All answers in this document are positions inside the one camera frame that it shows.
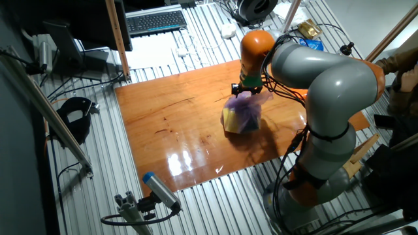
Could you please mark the black monitor stand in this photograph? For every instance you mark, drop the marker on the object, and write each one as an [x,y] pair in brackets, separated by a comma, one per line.
[62,42]

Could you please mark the person in dark clothes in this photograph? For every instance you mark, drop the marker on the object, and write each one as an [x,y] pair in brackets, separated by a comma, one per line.
[401,101]

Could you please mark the silver cylinder device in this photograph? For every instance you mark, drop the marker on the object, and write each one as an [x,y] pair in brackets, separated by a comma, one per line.
[45,55]

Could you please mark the purple plastic bag of things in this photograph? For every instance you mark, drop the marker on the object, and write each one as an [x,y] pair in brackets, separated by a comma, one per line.
[243,114]

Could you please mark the aluminium profile post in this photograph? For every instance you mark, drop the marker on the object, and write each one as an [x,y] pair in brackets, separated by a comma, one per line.
[130,212]

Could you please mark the black headset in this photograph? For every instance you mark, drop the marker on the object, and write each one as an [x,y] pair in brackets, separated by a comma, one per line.
[78,130]

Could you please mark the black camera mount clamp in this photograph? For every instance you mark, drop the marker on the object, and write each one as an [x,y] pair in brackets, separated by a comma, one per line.
[146,205]

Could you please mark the blue tissue pack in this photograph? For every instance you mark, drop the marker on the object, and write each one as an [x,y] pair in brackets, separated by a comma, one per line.
[311,45]

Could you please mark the wooden post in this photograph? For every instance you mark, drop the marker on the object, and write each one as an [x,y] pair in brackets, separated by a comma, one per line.
[117,36]

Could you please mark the slanted wooden beam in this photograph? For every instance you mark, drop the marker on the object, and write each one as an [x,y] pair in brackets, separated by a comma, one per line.
[392,32]

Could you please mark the glossy wooden board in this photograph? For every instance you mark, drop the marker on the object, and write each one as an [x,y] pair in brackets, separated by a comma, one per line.
[183,130]

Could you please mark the silver camera with blue cap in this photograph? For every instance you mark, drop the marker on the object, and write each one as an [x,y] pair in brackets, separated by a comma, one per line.
[160,191]

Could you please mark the black monitor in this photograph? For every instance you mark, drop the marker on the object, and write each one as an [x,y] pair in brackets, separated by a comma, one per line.
[81,19]

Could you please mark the aluminium frame bar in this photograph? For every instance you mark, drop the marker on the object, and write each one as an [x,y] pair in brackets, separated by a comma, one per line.
[49,114]

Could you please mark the black round connector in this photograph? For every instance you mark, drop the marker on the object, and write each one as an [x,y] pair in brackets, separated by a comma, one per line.
[347,49]

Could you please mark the pale frame bar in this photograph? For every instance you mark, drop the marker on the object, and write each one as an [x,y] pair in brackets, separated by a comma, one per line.
[405,142]

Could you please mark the green wrist adapter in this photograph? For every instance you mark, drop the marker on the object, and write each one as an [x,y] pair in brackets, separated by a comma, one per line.
[251,81]

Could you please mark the dark smartphone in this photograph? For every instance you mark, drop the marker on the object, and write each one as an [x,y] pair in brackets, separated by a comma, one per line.
[384,121]

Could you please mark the white rounded plastic object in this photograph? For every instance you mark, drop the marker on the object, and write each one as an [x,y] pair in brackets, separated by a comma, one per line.
[228,30]

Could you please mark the aluminium upright post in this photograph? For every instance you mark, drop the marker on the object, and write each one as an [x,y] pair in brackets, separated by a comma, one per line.
[290,14]

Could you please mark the wooden bracket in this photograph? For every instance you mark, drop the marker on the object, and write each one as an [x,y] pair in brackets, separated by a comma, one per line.
[369,147]

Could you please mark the person hand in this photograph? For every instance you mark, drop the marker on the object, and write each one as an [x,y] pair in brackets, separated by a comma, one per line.
[409,80]

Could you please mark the black keyboard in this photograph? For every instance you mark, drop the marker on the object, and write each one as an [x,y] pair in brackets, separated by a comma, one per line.
[153,22]

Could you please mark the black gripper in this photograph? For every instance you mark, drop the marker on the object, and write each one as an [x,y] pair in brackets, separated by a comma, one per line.
[240,89]

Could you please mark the gold foil packet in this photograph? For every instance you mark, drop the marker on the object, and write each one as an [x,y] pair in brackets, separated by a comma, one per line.
[310,28]

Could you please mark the white paper sheet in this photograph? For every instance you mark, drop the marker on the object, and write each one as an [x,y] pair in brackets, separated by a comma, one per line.
[150,52]

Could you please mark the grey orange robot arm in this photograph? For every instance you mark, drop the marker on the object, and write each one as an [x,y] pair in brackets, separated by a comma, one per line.
[333,81]

